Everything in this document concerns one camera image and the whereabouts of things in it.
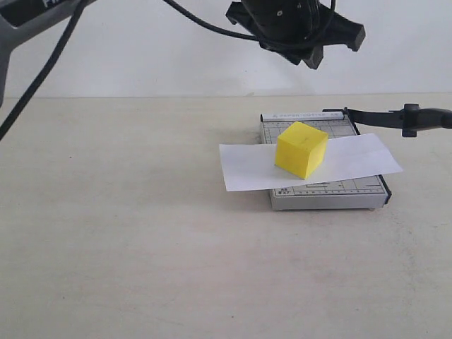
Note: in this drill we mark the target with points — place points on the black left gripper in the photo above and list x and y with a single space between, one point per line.
297 30

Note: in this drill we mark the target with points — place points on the yellow foam cube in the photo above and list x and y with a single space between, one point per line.
300 149

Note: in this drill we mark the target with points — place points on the black cutter blade arm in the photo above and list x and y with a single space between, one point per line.
410 119

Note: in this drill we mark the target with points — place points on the white paper strip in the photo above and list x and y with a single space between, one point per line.
254 167

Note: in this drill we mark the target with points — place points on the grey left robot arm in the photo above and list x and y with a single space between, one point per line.
23 20

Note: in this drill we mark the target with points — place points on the grey paper cutter base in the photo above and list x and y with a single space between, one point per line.
363 193

